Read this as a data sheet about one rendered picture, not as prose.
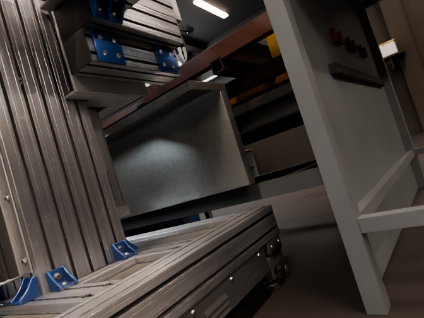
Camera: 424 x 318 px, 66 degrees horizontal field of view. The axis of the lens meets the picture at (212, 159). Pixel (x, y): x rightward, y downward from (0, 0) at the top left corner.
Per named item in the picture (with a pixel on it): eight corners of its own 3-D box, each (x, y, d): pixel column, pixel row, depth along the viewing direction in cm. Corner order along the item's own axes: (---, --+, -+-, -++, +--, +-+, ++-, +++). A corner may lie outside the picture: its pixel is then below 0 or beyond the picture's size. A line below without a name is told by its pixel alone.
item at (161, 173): (75, 231, 195) (59, 175, 197) (255, 182, 117) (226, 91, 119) (69, 233, 192) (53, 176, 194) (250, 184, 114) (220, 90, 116)
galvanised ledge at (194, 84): (59, 175, 197) (58, 171, 197) (226, 91, 119) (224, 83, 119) (25, 182, 181) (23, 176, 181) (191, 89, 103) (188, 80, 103)
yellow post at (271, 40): (281, 71, 128) (267, 26, 129) (293, 65, 125) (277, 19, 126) (276, 70, 124) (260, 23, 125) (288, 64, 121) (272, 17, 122)
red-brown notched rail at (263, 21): (64, 154, 198) (61, 145, 199) (312, 10, 101) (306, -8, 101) (57, 155, 195) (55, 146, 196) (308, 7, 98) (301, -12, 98)
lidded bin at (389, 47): (400, 54, 621) (395, 41, 623) (399, 51, 589) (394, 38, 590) (374, 65, 647) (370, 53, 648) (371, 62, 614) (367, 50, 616)
